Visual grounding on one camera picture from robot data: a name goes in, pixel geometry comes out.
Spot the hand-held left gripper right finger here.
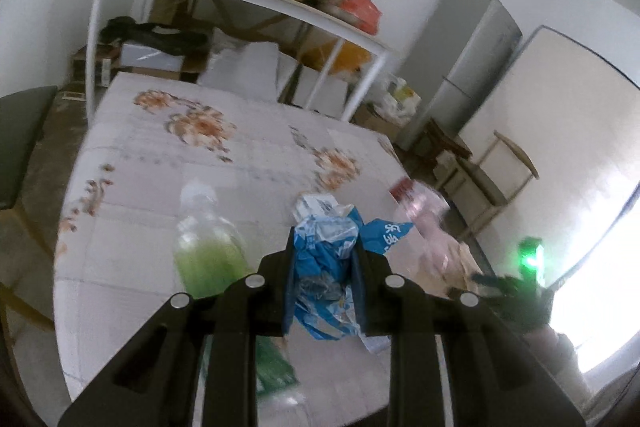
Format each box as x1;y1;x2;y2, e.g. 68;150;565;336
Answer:
351;237;587;427

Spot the orange plastic bag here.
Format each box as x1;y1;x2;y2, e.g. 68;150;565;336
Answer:
300;36;374;76

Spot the cardboard box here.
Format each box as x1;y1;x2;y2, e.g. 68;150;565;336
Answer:
71;44;122;88

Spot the small white foam box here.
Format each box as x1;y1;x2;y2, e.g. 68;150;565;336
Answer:
292;67;352;114

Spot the blue plastic wrapper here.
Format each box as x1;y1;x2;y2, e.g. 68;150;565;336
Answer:
291;194;426;354

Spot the green packet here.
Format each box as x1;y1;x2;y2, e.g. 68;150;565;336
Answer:
200;336;299;400

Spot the yellowish plastic bag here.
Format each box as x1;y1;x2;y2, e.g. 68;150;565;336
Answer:
384;78;422;118

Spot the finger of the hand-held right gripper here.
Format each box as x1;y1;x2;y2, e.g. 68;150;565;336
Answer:
470;273;512;294

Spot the dark chair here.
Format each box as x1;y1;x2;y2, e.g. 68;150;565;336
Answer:
0;86;59;258

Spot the wooden chair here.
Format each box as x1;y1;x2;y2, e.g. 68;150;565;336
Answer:
434;129;539;239

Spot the grey refrigerator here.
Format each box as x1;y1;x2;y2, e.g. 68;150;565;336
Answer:
397;0;524;151

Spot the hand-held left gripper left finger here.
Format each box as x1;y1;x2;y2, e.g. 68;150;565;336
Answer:
57;227;297;427

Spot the white paper box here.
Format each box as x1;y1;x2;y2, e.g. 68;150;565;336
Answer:
120;41;184;74

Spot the black cloth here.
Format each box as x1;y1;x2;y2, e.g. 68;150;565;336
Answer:
100;17;209;54

